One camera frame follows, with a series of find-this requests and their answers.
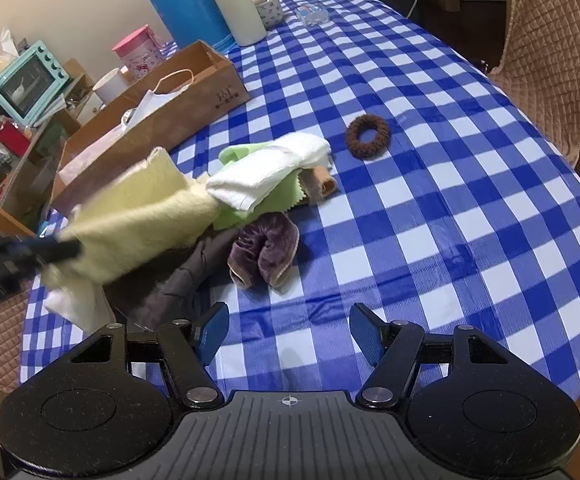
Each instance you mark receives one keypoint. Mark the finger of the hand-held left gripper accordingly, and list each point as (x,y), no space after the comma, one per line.
(60,251)

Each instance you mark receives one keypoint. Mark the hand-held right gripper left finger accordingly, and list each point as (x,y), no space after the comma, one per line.
(212,334)

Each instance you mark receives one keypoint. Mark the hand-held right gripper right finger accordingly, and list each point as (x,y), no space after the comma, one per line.
(367,335)

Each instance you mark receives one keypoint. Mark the dark brown cloth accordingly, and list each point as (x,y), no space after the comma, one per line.
(170,290)

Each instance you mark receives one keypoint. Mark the pale yellow towel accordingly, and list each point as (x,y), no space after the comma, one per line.
(135,210)

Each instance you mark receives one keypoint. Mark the purple velvet scrunchie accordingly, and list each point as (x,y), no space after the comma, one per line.
(270,250)

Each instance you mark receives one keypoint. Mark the white towel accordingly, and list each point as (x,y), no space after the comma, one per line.
(270,170)

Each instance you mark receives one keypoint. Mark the light green cloth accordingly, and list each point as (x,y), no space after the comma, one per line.
(233,154)

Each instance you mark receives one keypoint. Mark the cardboard box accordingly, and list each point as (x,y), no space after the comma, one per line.
(215,85)

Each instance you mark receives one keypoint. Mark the cluttered side shelf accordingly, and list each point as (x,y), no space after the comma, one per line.
(0,175)

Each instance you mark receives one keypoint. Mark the red box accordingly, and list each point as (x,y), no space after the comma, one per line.
(12,140)

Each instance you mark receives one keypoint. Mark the blue checked tablecloth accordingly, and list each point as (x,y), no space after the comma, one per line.
(445,210)

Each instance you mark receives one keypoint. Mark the peach knit band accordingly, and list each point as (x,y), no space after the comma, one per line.
(320,183)

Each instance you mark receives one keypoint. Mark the white face mask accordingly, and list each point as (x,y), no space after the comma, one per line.
(145,107)

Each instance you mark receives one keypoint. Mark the teal toaster oven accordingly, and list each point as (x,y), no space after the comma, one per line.
(25,82)

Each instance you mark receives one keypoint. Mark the white cup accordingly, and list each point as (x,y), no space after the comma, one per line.
(110,85)

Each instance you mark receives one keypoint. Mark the brown scrunchie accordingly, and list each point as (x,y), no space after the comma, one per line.
(355,146)

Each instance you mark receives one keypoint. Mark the pink lidded cup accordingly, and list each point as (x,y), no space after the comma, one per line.
(137,55)

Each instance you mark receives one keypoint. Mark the blue thermos jug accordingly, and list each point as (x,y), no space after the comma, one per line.
(180,0)

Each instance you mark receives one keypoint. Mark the cream thermos bottle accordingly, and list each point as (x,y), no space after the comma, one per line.
(237,7)

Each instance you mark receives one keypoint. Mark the small patterned cup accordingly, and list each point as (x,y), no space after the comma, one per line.
(270,12)

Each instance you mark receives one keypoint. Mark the tissue packet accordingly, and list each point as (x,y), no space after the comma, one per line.
(312,14)

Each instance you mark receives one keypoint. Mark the brown quilted chair cover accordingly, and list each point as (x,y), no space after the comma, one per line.
(555,35)

